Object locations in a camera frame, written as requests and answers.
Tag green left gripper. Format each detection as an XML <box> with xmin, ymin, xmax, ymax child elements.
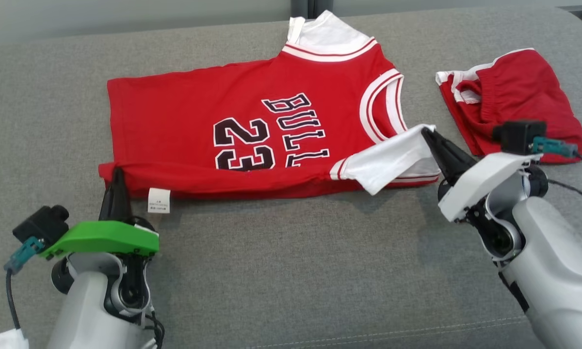
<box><xmin>39</xmin><ymin>166</ymin><xmax>160</xmax><ymax>260</ymax></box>

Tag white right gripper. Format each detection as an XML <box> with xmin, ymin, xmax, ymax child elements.
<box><xmin>420</xmin><ymin>127</ymin><xmax>544</xmax><ymax>223</ymax></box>

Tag red basketball jersey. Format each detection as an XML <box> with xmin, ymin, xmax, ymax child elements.
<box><xmin>98</xmin><ymin>10</ymin><xmax>441</xmax><ymax>214</ymax></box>

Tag red white-trimmed shorts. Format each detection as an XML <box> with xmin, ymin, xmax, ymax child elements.
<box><xmin>436</xmin><ymin>48</ymin><xmax>582</xmax><ymax>164</ymax></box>

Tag white partition panel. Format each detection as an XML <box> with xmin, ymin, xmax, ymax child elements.
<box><xmin>0</xmin><ymin>0</ymin><xmax>294</xmax><ymax>44</ymax></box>
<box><xmin>332</xmin><ymin>0</ymin><xmax>582</xmax><ymax>11</ymax></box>

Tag right teal-plug black cable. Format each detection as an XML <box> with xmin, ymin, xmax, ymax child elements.
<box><xmin>532</xmin><ymin>136</ymin><xmax>582</xmax><ymax>252</ymax></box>

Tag teal-plug black cable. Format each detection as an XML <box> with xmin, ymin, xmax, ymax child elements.
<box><xmin>3</xmin><ymin>236</ymin><xmax>45</xmax><ymax>331</ymax></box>
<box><xmin>532</xmin><ymin>136</ymin><xmax>582</xmax><ymax>252</ymax></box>

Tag left teal-plug black cable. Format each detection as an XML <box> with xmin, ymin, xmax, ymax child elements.
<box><xmin>3</xmin><ymin>236</ymin><xmax>45</xmax><ymax>331</ymax></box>

